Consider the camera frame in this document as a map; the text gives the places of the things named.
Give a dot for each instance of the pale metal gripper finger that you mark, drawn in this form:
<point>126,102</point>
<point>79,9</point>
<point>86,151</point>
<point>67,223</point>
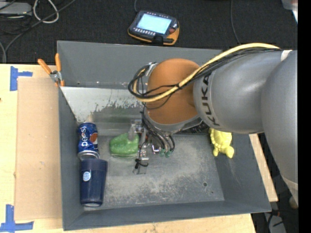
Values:
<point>136,125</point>
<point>143,157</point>

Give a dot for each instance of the grey metal bin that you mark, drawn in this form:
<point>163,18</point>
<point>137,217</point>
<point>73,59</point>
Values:
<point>170,178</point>

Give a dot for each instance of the blue soda can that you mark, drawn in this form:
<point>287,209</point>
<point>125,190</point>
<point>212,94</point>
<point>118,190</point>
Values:
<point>88,139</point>

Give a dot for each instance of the dark blue cup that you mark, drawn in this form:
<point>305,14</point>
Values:
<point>92,181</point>

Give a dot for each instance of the yellow toy turtle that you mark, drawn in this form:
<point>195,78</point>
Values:
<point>221,142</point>

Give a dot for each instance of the brown cardboard board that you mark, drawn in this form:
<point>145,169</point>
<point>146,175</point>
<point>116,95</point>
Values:
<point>36,142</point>

